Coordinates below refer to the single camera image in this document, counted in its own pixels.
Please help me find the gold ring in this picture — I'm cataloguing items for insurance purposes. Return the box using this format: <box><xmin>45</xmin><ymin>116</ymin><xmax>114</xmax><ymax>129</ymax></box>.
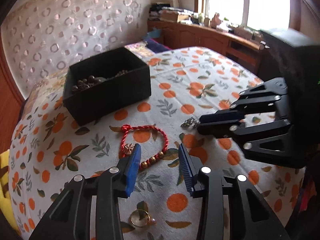
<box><xmin>129</xmin><ymin>208</ymin><xmax>157</xmax><ymax>228</ymax></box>

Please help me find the silver chain necklace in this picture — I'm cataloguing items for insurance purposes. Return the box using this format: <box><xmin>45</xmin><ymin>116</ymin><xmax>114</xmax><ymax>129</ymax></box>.
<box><xmin>180</xmin><ymin>116</ymin><xmax>201</xmax><ymax>130</ymax></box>

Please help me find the red cord charm bracelet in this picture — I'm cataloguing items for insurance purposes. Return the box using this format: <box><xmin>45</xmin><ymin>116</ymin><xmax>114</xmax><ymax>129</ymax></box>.
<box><xmin>120</xmin><ymin>123</ymin><xmax>169</xmax><ymax>171</ymax></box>

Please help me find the brown wooden bead bracelet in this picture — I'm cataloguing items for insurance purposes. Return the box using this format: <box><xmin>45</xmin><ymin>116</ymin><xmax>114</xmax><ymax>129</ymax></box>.
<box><xmin>71</xmin><ymin>74</ymin><xmax>108</xmax><ymax>93</ymax></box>

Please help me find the white pearl necklace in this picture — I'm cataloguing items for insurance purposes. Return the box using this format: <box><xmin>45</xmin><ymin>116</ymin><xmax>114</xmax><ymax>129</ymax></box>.
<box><xmin>113</xmin><ymin>69</ymin><xmax>130</xmax><ymax>79</ymax></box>

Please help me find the black jewelry box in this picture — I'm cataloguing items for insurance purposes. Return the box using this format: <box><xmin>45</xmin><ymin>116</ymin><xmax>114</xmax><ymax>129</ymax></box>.
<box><xmin>62</xmin><ymin>47</ymin><xmax>151</xmax><ymax>126</ymax></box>

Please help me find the wooden side cabinet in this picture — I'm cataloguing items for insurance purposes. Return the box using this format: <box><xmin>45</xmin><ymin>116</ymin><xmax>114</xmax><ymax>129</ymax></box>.
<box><xmin>148</xmin><ymin>20</ymin><xmax>262</xmax><ymax>74</ymax></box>

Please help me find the window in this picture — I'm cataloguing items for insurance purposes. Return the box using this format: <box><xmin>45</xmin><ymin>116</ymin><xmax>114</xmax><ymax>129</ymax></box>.
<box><xmin>194</xmin><ymin>0</ymin><xmax>301</xmax><ymax>30</ymax></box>

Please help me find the yellow plush toy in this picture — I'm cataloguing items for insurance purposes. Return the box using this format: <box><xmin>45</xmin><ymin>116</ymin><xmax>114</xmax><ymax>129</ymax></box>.
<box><xmin>0</xmin><ymin>150</ymin><xmax>20</xmax><ymax>235</ymax></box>

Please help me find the orange print bed sheet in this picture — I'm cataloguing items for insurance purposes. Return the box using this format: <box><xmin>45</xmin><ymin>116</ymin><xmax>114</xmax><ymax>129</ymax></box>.
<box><xmin>9</xmin><ymin>47</ymin><xmax>304</xmax><ymax>239</ymax></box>

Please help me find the pink figurine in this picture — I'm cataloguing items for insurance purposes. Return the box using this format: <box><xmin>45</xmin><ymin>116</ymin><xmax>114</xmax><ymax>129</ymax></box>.
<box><xmin>210</xmin><ymin>12</ymin><xmax>222</xmax><ymax>29</ymax></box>

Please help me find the dark blue blanket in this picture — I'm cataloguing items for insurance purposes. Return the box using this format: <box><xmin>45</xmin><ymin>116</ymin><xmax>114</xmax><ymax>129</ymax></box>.
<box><xmin>144</xmin><ymin>38</ymin><xmax>171</xmax><ymax>53</ymax></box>

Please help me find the cardboard box on cabinet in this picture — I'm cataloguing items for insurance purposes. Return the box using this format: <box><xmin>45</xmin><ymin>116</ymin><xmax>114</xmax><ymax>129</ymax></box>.
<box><xmin>159</xmin><ymin>12</ymin><xmax>190</xmax><ymax>23</ymax></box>

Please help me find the wooden headboard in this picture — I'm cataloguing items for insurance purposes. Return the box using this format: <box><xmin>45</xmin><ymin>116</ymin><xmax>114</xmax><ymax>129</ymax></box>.
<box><xmin>0</xmin><ymin>41</ymin><xmax>24</xmax><ymax>153</ymax></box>

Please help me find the circle pattern sheer curtain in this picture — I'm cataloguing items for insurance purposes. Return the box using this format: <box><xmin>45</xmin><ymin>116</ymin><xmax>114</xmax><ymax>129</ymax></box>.
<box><xmin>1</xmin><ymin>0</ymin><xmax>142</xmax><ymax>97</ymax></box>

